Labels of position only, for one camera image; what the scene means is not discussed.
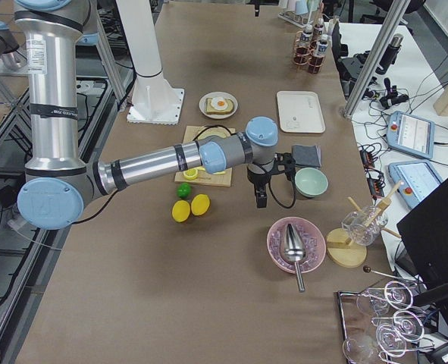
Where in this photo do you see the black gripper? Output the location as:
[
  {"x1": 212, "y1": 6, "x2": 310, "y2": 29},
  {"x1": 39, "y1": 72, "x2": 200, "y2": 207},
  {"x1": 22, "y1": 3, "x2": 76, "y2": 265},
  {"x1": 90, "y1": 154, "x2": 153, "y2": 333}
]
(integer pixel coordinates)
[{"x1": 274, "y1": 152, "x2": 296, "y2": 180}]

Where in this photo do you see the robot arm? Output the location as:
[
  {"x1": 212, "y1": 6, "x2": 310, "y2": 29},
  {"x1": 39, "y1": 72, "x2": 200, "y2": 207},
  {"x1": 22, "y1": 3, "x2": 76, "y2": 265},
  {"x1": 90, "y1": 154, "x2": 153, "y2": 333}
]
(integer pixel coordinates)
[{"x1": 14, "y1": 1, "x2": 296, "y2": 230}]

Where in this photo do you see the cream rabbit tray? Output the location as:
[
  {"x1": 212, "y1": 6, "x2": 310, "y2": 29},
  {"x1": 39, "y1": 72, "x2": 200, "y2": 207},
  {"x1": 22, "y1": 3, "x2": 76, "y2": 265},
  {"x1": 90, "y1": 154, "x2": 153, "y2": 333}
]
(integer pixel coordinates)
[{"x1": 277, "y1": 91, "x2": 325, "y2": 134}]

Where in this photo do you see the black glass tray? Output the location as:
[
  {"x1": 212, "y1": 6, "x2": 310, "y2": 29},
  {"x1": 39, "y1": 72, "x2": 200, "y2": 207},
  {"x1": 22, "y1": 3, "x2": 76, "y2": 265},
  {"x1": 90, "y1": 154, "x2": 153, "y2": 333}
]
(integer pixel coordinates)
[{"x1": 336, "y1": 278, "x2": 448, "y2": 363}]

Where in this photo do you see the grey folded cloth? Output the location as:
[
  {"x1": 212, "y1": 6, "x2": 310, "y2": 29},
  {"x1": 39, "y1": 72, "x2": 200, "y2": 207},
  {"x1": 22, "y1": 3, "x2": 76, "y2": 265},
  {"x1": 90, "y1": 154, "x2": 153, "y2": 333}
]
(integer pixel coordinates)
[{"x1": 291, "y1": 145, "x2": 321, "y2": 168}]

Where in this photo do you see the mint green bowl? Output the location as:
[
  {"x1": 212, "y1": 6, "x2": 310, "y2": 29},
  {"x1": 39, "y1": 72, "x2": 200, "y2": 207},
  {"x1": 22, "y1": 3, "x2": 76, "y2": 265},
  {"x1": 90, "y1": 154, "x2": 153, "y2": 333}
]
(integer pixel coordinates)
[{"x1": 295, "y1": 168, "x2": 329, "y2": 198}]

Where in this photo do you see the pink bowl with ice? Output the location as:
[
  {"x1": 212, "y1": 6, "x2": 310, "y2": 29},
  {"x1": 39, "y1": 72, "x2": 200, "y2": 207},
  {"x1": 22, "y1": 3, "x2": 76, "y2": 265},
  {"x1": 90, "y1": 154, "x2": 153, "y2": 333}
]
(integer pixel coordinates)
[{"x1": 267, "y1": 217, "x2": 326, "y2": 274}]

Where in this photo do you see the steel ice scoop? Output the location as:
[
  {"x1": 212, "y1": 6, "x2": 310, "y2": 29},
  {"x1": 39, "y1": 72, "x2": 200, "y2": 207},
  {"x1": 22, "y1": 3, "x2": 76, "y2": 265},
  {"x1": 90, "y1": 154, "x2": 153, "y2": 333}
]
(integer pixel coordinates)
[{"x1": 280, "y1": 223, "x2": 305, "y2": 293}]

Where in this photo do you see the glass mug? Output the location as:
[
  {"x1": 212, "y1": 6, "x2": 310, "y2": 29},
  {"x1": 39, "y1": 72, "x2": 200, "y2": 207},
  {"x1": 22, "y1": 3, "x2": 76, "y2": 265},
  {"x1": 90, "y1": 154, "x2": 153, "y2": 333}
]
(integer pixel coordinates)
[{"x1": 341, "y1": 206, "x2": 388, "y2": 246}]

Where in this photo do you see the wooden cutting board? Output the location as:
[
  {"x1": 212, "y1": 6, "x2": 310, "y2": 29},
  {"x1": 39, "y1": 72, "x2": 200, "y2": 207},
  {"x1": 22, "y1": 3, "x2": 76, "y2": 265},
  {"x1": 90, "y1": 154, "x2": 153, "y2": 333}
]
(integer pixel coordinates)
[{"x1": 174, "y1": 126, "x2": 235, "y2": 187}]

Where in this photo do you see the fried egg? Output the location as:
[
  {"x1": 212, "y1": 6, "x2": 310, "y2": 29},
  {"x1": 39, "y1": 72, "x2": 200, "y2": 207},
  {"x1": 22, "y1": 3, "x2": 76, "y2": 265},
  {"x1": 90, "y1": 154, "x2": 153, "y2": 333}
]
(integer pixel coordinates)
[{"x1": 210, "y1": 96, "x2": 228, "y2": 111}]

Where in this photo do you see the yellow lemon upper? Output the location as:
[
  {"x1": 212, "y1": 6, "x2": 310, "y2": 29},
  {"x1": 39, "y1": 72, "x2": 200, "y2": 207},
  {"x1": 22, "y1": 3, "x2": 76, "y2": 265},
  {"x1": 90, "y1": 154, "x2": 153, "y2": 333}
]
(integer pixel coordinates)
[{"x1": 190, "y1": 193, "x2": 211, "y2": 216}]

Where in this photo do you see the yellow lemon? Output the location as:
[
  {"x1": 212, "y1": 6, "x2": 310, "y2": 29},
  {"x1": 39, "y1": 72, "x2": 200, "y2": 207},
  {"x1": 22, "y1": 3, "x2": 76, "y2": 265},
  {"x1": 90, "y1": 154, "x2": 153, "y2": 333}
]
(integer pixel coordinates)
[
  {"x1": 190, "y1": 193, "x2": 211, "y2": 216},
  {"x1": 171, "y1": 199, "x2": 191, "y2": 223}
]

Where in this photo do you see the wooden mug tree stand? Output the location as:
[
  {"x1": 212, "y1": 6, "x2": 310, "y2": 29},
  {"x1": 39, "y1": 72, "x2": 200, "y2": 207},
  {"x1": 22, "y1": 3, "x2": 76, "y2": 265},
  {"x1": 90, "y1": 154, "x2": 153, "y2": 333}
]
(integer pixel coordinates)
[{"x1": 326, "y1": 182, "x2": 402, "y2": 268}]

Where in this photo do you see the bread slice under egg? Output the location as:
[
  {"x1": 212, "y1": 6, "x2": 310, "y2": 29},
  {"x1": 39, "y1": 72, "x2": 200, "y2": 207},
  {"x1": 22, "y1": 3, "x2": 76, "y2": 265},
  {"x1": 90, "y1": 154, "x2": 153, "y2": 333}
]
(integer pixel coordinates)
[{"x1": 205, "y1": 96, "x2": 234, "y2": 115}]

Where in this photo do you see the halved lemon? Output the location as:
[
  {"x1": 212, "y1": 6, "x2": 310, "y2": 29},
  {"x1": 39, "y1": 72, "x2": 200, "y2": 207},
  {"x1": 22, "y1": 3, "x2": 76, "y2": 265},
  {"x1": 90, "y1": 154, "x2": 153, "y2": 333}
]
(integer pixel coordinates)
[{"x1": 183, "y1": 168, "x2": 199, "y2": 180}]

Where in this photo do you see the green lime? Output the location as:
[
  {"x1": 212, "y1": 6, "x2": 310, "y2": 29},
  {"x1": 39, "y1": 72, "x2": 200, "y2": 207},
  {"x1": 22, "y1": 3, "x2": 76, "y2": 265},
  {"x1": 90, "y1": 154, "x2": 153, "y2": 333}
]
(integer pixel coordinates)
[{"x1": 177, "y1": 182, "x2": 192, "y2": 199}]

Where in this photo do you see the white round plate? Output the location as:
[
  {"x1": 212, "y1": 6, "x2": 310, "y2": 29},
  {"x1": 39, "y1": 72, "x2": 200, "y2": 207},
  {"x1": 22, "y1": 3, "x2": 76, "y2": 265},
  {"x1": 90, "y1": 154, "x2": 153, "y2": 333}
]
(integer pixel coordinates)
[{"x1": 199, "y1": 91, "x2": 238, "y2": 120}]

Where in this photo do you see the yellow lemon lower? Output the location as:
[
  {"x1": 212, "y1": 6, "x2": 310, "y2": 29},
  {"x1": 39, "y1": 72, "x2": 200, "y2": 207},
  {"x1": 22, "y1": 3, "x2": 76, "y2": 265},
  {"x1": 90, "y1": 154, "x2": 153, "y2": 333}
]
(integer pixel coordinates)
[{"x1": 171, "y1": 199, "x2": 191, "y2": 223}]

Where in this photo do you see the tea bottle lower right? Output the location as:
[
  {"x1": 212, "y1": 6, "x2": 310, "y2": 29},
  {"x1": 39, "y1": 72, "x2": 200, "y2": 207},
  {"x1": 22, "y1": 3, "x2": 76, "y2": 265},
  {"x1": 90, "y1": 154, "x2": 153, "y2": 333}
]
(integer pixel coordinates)
[{"x1": 315, "y1": 34, "x2": 328, "y2": 58}]

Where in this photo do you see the tea bottle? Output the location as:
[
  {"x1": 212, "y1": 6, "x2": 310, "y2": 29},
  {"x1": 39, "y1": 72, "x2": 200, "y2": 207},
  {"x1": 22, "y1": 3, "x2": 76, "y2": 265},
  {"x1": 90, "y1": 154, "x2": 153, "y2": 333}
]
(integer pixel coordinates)
[
  {"x1": 299, "y1": 24, "x2": 313, "y2": 48},
  {"x1": 312, "y1": 17, "x2": 324, "y2": 40},
  {"x1": 315, "y1": 34, "x2": 328, "y2": 58}
]

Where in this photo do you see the tea bottle upper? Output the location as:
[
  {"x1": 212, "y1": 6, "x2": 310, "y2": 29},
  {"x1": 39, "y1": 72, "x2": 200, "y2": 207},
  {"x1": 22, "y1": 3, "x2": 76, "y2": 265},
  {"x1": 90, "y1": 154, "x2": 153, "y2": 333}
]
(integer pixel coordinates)
[{"x1": 299, "y1": 24, "x2": 313, "y2": 48}]

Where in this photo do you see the tea bottle lower left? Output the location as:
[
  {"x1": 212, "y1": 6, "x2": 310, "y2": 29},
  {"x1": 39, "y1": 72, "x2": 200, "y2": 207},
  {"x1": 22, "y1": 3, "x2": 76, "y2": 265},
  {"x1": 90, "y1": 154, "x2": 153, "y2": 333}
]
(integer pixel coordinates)
[{"x1": 312, "y1": 17, "x2": 324, "y2": 40}]

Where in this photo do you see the black monitor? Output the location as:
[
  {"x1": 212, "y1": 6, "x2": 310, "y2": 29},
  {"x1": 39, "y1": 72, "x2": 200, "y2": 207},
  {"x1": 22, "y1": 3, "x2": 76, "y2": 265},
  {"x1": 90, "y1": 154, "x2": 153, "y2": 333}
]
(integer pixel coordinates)
[{"x1": 397, "y1": 178, "x2": 448, "y2": 288}]

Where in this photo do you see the light blue cup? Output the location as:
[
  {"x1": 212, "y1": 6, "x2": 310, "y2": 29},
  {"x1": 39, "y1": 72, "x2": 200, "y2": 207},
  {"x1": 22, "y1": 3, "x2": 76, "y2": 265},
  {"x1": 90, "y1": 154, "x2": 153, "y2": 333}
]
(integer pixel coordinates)
[{"x1": 294, "y1": 0, "x2": 309, "y2": 15}]

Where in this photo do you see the black camera tripod device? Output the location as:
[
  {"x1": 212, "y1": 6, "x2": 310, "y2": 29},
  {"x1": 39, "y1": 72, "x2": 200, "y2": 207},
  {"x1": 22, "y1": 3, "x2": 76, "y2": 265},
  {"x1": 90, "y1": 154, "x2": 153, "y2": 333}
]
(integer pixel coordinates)
[{"x1": 337, "y1": 33, "x2": 409, "y2": 109}]

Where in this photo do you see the copper wire bottle rack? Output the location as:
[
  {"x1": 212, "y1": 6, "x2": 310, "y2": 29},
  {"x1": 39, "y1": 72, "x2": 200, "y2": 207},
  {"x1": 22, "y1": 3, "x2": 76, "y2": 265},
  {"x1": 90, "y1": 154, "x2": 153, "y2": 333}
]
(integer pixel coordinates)
[{"x1": 292, "y1": 25, "x2": 331, "y2": 74}]

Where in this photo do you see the white wire cup rack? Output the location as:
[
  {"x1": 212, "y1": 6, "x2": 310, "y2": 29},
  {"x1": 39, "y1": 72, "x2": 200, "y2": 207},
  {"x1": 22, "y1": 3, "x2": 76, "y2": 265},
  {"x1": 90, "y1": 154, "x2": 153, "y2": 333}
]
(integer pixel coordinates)
[{"x1": 278, "y1": 0, "x2": 324, "y2": 28}]

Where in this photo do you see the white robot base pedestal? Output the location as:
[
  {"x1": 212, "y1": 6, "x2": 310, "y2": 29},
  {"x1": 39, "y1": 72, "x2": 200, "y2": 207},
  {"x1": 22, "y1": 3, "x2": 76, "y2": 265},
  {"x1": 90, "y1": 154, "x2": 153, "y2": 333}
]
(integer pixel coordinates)
[{"x1": 117, "y1": 0, "x2": 184, "y2": 125}]

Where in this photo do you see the aluminium frame post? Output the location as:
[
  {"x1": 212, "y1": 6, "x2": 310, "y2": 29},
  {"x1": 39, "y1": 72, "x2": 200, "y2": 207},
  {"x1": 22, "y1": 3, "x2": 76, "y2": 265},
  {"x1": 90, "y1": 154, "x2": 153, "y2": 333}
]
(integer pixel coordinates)
[{"x1": 343, "y1": 0, "x2": 410, "y2": 119}]

